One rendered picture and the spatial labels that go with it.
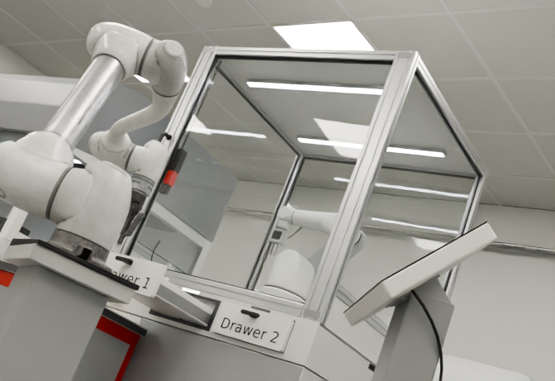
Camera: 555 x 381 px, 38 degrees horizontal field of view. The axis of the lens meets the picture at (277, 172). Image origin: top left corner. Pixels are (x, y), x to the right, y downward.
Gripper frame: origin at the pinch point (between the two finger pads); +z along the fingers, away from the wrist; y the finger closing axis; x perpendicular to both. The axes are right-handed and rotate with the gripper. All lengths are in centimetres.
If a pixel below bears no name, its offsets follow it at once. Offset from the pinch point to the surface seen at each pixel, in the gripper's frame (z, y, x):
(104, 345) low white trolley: 35.1, 15.2, -3.7
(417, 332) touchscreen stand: 8, 121, -48
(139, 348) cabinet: 30.9, 19.4, 13.5
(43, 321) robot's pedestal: 39, 39, -80
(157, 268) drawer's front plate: 8.5, 33.4, -25.3
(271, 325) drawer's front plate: 11, 68, -2
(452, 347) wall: -65, 89, 326
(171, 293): 13.3, 36.8, -15.7
